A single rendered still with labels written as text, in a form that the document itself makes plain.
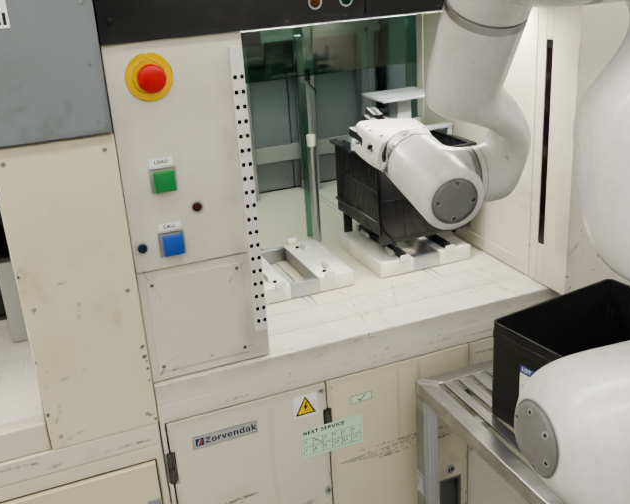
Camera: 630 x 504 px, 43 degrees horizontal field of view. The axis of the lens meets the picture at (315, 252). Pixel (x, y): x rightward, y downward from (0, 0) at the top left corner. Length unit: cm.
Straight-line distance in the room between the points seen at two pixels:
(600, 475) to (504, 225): 105
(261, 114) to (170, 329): 102
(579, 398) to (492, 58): 39
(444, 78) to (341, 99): 136
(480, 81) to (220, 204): 50
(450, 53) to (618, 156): 29
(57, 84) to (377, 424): 82
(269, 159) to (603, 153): 160
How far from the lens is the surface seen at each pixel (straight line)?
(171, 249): 121
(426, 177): 99
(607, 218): 67
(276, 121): 219
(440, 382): 146
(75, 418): 131
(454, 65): 89
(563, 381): 67
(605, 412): 66
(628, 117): 65
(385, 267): 161
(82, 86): 114
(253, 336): 133
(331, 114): 225
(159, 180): 118
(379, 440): 152
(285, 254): 172
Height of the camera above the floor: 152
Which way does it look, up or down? 21 degrees down
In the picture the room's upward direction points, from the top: 4 degrees counter-clockwise
